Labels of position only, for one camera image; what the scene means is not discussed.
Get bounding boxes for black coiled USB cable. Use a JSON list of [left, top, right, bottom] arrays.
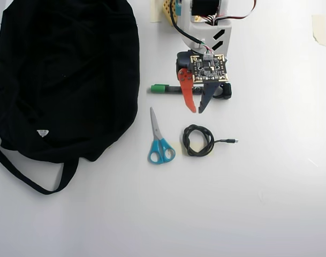
[[182, 124, 239, 158]]

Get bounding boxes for black ring strap device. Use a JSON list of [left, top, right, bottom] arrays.
[[213, 82, 232, 101]]

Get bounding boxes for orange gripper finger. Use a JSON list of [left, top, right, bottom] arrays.
[[177, 67, 198, 114]]

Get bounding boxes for black camera cable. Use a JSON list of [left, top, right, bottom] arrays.
[[169, 6, 206, 48]]

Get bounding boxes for beige tape strip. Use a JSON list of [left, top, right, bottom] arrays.
[[150, 0, 164, 22]]

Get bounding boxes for black fabric bag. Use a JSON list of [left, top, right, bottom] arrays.
[[0, 0, 141, 195]]

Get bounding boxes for camera circuit board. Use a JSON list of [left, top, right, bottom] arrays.
[[189, 54, 229, 82]]

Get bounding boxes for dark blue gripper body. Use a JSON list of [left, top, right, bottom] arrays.
[[175, 50, 193, 81]]

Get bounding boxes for large beige tape piece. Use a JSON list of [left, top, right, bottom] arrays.
[[311, 14, 326, 47]]

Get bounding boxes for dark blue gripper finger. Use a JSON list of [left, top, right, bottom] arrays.
[[197, 81, 221, 115]]

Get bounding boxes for blue handled scissors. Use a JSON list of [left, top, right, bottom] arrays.
[[147, 107, 176, 164]]

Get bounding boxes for green black marker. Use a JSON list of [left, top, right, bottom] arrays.
[[150, 84, 204, 96]]

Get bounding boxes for red white servo wires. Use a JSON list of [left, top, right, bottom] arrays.
[[205, 0, 257, 27]]

